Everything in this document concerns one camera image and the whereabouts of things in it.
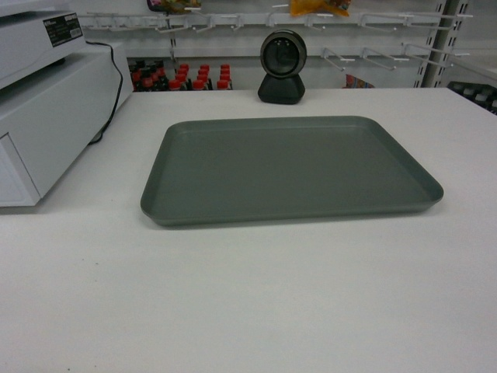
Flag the grey rectangular serving tray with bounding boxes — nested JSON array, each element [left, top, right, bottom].
[[141, 116, 444, 227]]

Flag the white checkout table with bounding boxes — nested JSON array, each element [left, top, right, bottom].
[[1, 89, 496, 372]]

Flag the black round barcode scanner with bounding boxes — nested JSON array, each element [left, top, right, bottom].
[[258, 30, 307, 105]]

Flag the colourful snack bag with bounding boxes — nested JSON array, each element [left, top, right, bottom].
[[345, 74, 374, 89]]

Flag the red cap sauce bottles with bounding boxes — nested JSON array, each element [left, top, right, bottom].
[[128, 59, 233, 92]]

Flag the yellow snack bag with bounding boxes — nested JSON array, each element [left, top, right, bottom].
[[290, 0, 351, 16]]

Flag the white peg hooks rack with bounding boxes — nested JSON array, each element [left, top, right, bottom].
[[73, 1, 471, 71]]

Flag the black register cable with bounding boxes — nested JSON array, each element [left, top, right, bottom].
[[84, 40, 124, 145]]

